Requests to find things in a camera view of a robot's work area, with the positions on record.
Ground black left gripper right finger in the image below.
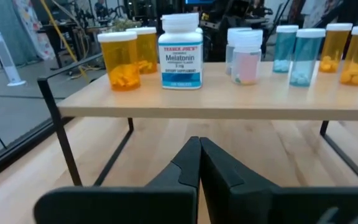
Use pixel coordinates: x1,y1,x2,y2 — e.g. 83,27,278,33
200,136,358,224

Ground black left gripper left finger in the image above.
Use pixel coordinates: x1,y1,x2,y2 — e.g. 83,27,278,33
33,136,202,224

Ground clear pill bottle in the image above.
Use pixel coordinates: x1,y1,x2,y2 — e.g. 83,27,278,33
225,27,253,75
231,29,264,86

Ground white melatonin bottle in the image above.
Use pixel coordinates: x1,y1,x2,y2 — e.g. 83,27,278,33
157,12,204,90

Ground large orange pill bottle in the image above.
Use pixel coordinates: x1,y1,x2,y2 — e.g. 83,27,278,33
97,30,142,92
126,26,158,75

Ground blue pill bottle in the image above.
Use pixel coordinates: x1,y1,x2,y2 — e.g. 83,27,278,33
272,24,300,74
289,27,326,88

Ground wooden shelf black metal legs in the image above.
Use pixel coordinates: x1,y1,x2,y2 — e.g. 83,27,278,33
37,60,358,187

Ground potted green plant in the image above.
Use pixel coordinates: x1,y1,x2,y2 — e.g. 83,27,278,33
104,18,142,32

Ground black background table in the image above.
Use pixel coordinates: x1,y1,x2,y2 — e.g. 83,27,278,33
37,23,86,68

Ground blue lit screen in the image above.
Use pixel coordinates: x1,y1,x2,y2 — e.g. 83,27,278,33
183,0,217,6

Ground person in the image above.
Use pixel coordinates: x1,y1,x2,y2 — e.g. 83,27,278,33
93,0,107,15

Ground white tower fan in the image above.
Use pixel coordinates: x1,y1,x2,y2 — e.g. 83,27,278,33
0,30,27,87

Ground colourful patterned banner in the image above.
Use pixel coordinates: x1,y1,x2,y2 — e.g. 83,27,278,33
12,0,55,62

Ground black aluminium table frame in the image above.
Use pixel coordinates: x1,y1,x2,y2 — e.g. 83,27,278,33
0,107,74,187

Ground yellow hanging cable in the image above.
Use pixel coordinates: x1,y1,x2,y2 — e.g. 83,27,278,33
40,0,90,82

